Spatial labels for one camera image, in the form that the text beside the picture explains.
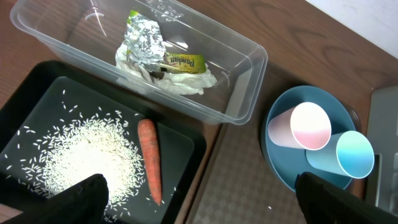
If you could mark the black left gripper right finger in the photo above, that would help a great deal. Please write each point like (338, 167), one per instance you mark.
(322, 202)

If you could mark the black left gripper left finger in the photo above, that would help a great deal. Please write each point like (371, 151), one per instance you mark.
(81, 203)

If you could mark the pile of rice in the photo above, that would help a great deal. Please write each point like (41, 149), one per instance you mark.
(71, 135)

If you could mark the pink cup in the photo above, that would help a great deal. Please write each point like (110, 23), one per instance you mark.
(305, 126)

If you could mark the orange carrot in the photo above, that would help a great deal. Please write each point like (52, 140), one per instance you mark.
(150, 149)

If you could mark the white tissue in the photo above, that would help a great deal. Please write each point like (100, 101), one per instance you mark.
(186, 83)
(132, 68)

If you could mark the foil snack wrapper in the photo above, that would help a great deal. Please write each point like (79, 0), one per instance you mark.
(146, 47)

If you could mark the grey dishwasher rack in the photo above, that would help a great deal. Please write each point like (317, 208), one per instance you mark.
(382, 134)

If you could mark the dark blue plate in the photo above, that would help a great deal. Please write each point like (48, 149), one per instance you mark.
(287, 163)

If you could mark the light blue cup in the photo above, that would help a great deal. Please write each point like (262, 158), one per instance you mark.
(349, 154)

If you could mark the black plastic tray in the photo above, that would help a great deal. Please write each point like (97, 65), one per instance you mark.
(181, 149)

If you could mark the brown serving tray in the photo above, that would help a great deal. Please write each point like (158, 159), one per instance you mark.
(238, 185)

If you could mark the clear plastic bin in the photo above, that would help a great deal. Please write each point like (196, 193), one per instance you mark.
(87, 34)

